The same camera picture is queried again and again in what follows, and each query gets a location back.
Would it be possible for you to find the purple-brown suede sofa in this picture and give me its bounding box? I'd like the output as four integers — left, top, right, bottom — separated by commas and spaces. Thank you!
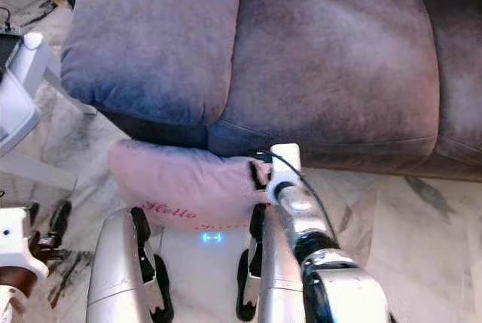
59, 0, 482, 183

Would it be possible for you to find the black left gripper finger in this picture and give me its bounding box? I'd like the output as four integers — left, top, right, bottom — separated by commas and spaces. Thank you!
48, 200, 73, 238

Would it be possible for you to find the wide brown-purple sofa seat cushion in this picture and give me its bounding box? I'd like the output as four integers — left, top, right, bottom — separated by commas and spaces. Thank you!
206, 0, 442, 160

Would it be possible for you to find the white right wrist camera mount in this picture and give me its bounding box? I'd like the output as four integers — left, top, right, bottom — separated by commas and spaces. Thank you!
268, 143, 303, 185

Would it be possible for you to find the thin black floor cable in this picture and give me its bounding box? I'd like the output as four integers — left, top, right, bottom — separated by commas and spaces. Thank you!
0, 3, 63, 32

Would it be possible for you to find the silver robot leg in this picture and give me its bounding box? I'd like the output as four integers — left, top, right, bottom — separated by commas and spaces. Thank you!
86, 207, 175, 323
236, 203, 311, 323

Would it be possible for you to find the silver right robot leg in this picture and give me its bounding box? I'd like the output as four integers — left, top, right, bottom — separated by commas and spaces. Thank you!
236, 203, 311, 323

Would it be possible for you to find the pink pillow with red lettering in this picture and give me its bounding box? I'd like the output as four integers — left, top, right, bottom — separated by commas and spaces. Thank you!
107, 139, 273, 233

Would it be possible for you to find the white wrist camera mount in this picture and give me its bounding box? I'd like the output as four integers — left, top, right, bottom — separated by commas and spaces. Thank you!
268, 143, 303, 185
0, 206, 40, 280

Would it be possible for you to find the white stand with legs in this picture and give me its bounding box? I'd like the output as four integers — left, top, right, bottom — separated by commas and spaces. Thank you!
0, 29, 99, 193

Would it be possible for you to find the bluish purple sofa seat cushion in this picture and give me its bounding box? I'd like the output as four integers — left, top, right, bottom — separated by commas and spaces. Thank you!
59, 0, 244, 148

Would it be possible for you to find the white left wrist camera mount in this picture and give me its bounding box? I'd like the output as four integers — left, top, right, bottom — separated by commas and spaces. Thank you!
0, 206, 40, 280

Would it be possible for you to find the silver left robot leg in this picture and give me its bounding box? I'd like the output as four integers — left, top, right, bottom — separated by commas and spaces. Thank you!
86, 207, 175, 323

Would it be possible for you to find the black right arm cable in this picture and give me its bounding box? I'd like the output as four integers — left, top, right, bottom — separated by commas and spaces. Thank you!
258, 148, 341, 245

